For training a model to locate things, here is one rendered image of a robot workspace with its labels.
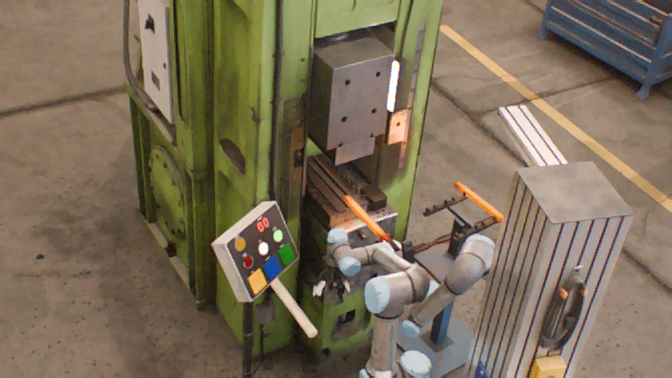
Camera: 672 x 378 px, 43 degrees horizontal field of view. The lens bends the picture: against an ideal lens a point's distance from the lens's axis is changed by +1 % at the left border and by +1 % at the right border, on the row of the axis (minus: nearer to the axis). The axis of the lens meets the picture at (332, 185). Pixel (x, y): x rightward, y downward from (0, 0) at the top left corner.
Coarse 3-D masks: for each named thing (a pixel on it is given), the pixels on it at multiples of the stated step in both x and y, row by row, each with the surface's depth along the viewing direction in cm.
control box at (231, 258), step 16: (256, 208) 358; (272, 208) 356; (240, 224) 347; (256, 224) 348; (272, 224) 355; (224, 240) 338; (256, 240) 348; (272, 240) 355; (288, 240) 362; (224, 256) 339; (240, 256) 341; (256, 256) 347; (240, 272) 340; (240, 288) 344
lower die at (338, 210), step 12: (312, 156) 418; (312, 168) 411; (324, 168) 411; (312, 180) 404; (324, 180) 404; (336, 180) 405; (324, 192) 398; (336, 192) 397; (348, 192) 398; (312, 204) 399; (324, 204) 393; (336, 204) 392; (348, 204) 391; (360, 204) 393; (324, 216) 392; (336, 216) 389; (348, 216) 393
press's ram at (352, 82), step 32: (352, 32) 360; (320, 64) 343; (352, 64) 340; (384, 64) 349; (320, 96) 351; (352, 96) 350; (384, 96) 360; (320, 128) 359; (352, 128) 361; (384, 128) 371
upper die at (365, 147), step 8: (312, 136) 379; (320, 144) 375; (352, 144) 366; (360, 144) 369; (368, 144) 372; (328, 152) 370; (336, 152) 364; (344, 152) 367; (352, 152) 369; (360, 152) 372; (368, 152) 375; (336, 160) 367; (344, 160) 370
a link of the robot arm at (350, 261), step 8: (336, 248) 328; (344, 248) 327; (360, 248) 328; (336, 256) 327; (344, 256) 324; (352, 256) 324; (360, 256) 326; (344, 264) 322; (352, 264) 322; (360, 264) 326; (344, 272) 323; (352, 272) 325
